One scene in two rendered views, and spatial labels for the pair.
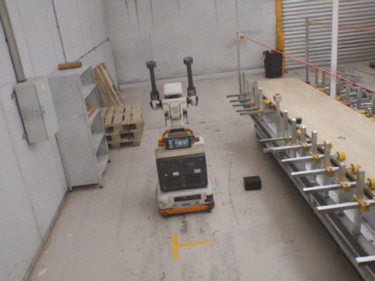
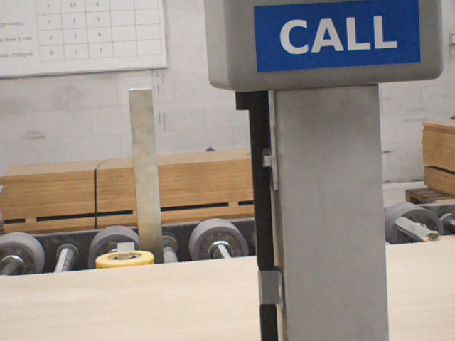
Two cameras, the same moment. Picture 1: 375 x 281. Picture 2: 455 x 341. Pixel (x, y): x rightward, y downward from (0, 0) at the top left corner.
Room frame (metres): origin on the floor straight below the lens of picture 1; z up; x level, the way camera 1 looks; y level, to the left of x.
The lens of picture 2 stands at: (3.85, -0.65, 1.16)
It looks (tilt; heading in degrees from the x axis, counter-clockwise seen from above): 6 degrees down; 266
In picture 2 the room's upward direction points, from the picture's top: 3 degrees counter-clockwise
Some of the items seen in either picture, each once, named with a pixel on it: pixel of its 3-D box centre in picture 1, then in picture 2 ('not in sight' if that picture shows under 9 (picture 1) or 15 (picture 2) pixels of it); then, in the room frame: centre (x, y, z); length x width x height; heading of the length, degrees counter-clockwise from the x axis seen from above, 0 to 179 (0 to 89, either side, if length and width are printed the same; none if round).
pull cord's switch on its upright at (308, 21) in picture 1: (308, 54); not in sight; (5.88, -2.01, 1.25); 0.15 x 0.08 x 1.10; 2
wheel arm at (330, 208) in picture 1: (346, 206); not in sight; (1.99, -0.93, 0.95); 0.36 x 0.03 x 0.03; 92
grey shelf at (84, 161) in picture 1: (81, 125); not in sight; (4.96, 1.47, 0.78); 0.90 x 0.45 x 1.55; 2
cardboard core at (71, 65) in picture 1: (70, 65); not in sight; (5.07, 1.49, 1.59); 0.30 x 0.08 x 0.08; 92
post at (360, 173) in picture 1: (359, 202); not in sight; (2.03, -1.03, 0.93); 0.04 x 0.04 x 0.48; 2
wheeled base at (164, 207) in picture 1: (184, 189); not in sight; (3.93, 0.12, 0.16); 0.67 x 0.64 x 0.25; 1
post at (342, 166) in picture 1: (340, 193); not in sight; (2.28, -1.02, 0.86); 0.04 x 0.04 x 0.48; 2
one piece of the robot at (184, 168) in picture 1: (181, 159); not in sight; (3.83, 0.12, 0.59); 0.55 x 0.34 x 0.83; 91
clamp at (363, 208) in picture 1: (360, 203); not in sight; (2.01, -1.03, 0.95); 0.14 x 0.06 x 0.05; 2
